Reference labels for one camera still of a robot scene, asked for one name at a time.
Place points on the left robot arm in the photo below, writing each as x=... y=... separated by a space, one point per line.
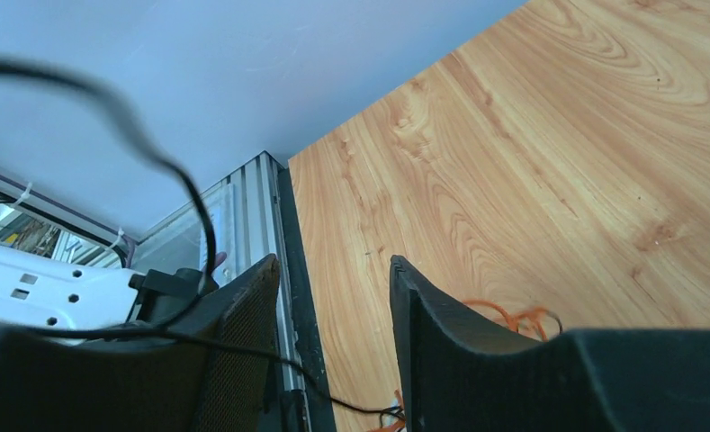
x=57 y=297

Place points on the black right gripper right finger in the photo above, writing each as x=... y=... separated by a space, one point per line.
x=462 y=372

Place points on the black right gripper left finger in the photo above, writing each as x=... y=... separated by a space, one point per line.
x=204 y=372

